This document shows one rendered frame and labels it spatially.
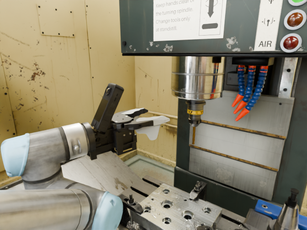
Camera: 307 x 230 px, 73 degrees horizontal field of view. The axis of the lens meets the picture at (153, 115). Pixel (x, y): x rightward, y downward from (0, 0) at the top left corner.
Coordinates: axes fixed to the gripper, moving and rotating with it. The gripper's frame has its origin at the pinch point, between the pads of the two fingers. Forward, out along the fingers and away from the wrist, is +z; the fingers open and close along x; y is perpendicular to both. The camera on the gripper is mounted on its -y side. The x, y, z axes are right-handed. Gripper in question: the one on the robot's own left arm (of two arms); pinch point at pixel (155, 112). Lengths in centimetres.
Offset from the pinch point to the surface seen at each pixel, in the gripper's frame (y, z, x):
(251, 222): 22.5, 8.6, 25.9
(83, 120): 32, 7, -103
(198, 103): -0.7, 14.4, 2.6
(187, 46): -17.2, -0.9, 13.1
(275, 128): 18, 61, 5
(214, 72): -10.3, 14.2, 7.8
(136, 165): 88, 51, -106
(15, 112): 14, -32, -90
